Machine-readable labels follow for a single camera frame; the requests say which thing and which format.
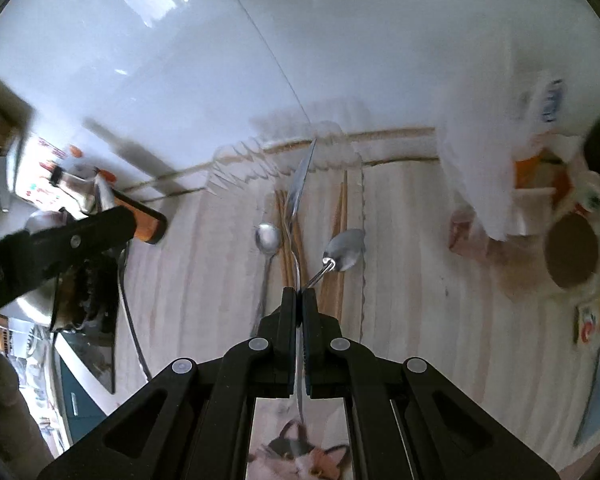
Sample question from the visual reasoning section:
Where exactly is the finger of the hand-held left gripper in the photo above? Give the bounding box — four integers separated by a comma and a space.
27, 206, 136, 286

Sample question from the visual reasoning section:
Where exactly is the teal cabinet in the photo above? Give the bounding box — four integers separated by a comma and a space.
60, 360, 108, 423

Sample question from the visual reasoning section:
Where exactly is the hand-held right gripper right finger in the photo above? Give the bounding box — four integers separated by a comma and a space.
303, 287, 568, 480

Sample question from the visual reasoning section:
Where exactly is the white plastic bag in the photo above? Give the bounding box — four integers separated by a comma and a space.
432, 25, 571, 241

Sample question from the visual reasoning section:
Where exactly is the brown round lid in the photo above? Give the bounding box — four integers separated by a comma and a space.
544, 211, 600, 289

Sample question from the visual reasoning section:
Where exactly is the black cable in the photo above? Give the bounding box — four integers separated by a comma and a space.
115, 247, 153, 383

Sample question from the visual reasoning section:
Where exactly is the pinkish plastic bag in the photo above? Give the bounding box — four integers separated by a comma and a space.
447, 210, 512, 262

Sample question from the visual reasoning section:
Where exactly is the stainless steel pot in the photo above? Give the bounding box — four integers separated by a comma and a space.
0, 209, 126, 333

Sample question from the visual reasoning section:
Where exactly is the orange packaging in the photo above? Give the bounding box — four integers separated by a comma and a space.
511, 154, 572, 198

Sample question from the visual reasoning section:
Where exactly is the small metal spoon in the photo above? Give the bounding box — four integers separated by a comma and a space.
250, 223, 282, 338

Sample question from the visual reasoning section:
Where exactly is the striped cat placemat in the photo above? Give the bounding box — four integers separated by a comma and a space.
112, 157, 600, 480

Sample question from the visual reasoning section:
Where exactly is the small printed packet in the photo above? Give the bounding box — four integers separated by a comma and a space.
574, 299, 600, 344

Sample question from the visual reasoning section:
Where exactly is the person's left forearm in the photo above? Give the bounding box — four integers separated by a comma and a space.
0, 345, 56, 466

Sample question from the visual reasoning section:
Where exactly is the clear plastic utensil container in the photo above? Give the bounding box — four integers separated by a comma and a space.
207, 99, 370, 343

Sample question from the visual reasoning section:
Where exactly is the wooden shelf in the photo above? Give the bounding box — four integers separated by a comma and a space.
0, 57, 37, 153

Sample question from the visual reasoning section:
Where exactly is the large metal spoon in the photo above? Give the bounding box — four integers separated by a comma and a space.
304, 229, 367, 291
284, 138, 319, 423

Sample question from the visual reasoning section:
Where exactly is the wooden chopstick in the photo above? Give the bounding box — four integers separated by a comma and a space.
292, 220, 310, 286
274, 190, 293, 286
325, 180, 343, 316

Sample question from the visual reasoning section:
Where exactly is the orange and black handle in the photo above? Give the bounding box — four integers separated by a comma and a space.
111, 189, 169, 247

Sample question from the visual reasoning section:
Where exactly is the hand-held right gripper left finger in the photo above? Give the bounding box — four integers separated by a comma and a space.
37, 285, 301, 480

